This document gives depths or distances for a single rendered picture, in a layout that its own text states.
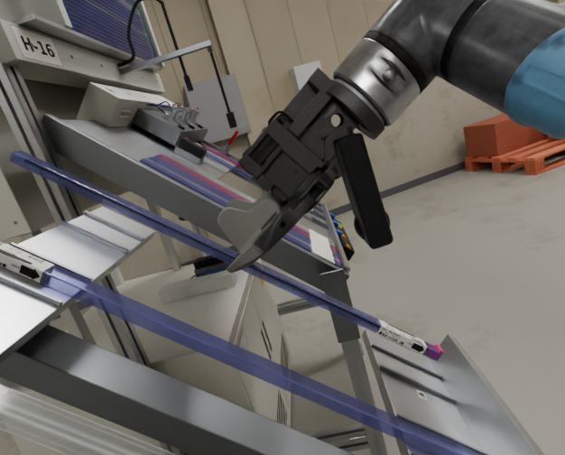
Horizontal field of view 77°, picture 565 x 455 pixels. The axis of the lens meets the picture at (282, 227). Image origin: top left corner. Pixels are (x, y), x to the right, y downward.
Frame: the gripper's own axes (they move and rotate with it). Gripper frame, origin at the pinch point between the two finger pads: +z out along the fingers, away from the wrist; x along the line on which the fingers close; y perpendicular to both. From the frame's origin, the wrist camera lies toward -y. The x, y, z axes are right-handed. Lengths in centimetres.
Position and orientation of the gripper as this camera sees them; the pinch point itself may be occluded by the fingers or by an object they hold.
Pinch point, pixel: (242, 263)
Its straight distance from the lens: 39.6
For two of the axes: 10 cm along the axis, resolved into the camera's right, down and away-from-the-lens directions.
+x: -0.2, 2.7, -9.6
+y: -7.5, -6.4, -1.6
